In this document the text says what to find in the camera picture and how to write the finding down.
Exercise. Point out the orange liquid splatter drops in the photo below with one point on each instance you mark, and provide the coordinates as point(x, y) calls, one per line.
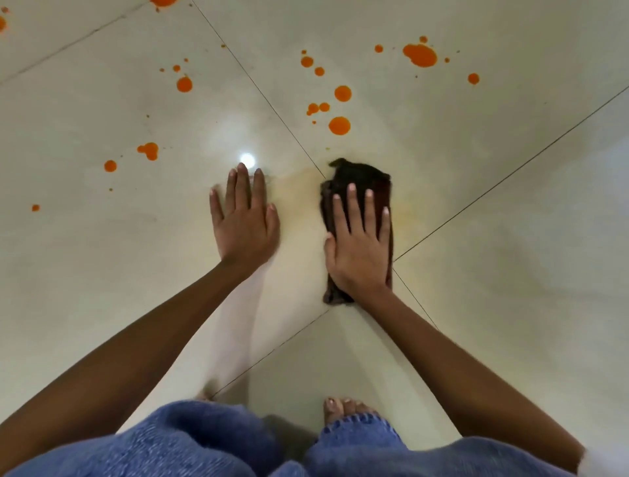
point(420, 55)

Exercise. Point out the person's right thumb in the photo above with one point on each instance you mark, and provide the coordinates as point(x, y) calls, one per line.
point(329, 253)

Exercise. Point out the person's left foot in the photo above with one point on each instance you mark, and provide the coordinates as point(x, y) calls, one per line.
point(204, 397)

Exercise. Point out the person's left thumb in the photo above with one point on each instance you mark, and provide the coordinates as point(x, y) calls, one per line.
point(273, 223)

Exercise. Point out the person's left middle finger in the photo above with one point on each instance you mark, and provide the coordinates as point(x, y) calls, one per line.
point(243, 185)

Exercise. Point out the blue denim jeans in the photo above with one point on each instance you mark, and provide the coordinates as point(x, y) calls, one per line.
point(186, 442)

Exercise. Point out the person's right forearm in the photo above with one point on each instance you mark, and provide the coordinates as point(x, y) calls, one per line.
point(457, 378)

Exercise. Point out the person's right hand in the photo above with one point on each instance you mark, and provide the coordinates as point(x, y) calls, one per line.
point(357, 255)

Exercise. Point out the person's right foot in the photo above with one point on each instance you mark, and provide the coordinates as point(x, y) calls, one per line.
point(339, 408)

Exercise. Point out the dark brown cleaning cloth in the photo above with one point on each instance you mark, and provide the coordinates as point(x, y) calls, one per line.
point(358, 174)

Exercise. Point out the person's foot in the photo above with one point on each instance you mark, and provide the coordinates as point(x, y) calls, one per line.
point(204, 397)
point(339, 408)

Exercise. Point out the person's right little finger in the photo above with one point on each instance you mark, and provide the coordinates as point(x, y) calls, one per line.
point(385, 225)

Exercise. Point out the person's left forearm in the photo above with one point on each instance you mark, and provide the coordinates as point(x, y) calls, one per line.
point(123, 354)

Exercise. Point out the person's right middle finger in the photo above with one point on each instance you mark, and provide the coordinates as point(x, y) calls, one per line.
point(356, 207)

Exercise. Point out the person's left hand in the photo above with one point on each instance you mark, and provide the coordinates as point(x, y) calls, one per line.
point(244, 231)

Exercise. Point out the person's left little finger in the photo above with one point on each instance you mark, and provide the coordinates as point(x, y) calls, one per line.
point(216, 207)

